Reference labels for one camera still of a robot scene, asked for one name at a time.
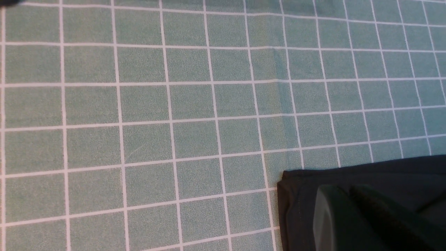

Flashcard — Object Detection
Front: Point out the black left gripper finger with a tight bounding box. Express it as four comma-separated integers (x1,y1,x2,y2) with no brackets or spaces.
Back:
313,185,445,251

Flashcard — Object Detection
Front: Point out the dark gray long-sleeve top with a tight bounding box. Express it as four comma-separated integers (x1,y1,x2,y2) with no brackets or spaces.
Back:
277,155,446,251

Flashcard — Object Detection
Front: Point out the green checkered tablecloth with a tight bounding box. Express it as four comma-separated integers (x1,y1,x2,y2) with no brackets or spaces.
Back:
1,0,445,251

